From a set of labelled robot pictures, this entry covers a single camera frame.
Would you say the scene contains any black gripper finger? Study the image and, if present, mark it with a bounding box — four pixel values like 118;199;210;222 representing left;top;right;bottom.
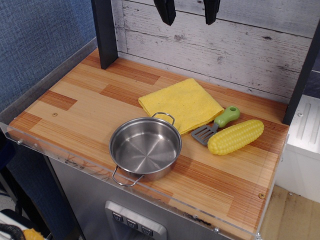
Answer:
203;0;221;25
153;0;176;26

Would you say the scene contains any stainless steel pan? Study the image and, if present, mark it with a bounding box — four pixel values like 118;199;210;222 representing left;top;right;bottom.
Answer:
108;112;182;187

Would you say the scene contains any yellow folded cloth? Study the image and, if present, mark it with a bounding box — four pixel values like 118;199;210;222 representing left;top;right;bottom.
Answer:
138;78;225;135

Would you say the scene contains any yellow plastic corn cob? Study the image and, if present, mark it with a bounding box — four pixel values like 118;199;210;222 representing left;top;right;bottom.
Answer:
207;119;264;156

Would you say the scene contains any clear acrylic table guard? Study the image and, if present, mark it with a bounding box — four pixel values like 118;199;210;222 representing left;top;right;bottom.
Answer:
1;119;289;240

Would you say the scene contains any white side cabinet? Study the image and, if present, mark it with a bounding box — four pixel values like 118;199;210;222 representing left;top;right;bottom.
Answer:
275;95;320;202

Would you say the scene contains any silver button control panel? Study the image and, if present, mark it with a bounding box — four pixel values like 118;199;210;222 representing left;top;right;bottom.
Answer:
104;200;167;240

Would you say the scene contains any yellow object bottom left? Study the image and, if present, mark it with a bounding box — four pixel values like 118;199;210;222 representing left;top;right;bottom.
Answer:
22;228;45;240

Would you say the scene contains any black right vertical post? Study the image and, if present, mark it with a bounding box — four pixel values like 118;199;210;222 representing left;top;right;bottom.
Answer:
282;22;320;125

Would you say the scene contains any green handled grey spatula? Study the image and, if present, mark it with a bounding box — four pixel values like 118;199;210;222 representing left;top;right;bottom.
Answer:
191;106;240;146

